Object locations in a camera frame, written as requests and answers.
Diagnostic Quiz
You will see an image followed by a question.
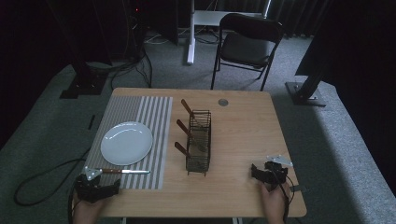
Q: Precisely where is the black stand with base plate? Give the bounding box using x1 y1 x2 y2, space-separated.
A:
285 69 328 108
59 46 108 100

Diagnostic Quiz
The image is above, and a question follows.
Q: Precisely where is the grey striped placemat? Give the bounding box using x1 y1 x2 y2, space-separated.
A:
83 95 174 191

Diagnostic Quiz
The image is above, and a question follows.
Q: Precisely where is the wooden-handled table knife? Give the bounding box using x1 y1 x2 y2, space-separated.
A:
98 168 151 175

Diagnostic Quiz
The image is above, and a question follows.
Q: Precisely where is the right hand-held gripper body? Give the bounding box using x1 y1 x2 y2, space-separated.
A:
262 155 294 191

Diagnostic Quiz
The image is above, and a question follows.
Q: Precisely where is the white round plate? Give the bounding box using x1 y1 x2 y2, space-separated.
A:
100 120 154 167

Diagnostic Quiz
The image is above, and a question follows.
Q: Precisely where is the wooden-handled utensil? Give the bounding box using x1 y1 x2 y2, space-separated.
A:
176 119 209 153
174 141 200 163
180 98 207 129

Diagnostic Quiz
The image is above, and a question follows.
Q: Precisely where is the white desk frame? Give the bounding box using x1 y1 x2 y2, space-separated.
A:
185 0 273 66

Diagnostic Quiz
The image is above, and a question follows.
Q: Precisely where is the person's right hand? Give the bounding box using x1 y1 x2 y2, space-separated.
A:
261 181 292 224

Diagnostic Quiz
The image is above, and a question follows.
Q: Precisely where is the bundle of black cables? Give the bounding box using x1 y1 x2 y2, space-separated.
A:
86 46 154 91

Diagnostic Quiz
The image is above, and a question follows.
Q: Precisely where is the black wire cutlery basket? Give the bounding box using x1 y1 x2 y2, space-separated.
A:
185 109 213 177

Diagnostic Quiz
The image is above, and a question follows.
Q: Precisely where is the black equipment cabinet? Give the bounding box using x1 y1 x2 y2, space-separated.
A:
122 0 180 61

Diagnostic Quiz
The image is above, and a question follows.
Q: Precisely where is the person's left hand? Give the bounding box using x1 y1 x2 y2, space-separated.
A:
72 194 107 224

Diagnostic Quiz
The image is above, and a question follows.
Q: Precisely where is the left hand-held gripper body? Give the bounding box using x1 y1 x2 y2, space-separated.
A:
74 166 108 204

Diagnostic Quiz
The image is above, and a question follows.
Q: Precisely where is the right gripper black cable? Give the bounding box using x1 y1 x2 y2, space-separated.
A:
273 167 297 224

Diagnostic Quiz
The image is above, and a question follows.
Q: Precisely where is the black floor cable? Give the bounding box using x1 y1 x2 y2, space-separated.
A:
13 148 92 207

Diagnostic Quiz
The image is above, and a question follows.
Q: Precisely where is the black folding chair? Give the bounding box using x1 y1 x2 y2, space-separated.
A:
210 12 285 92

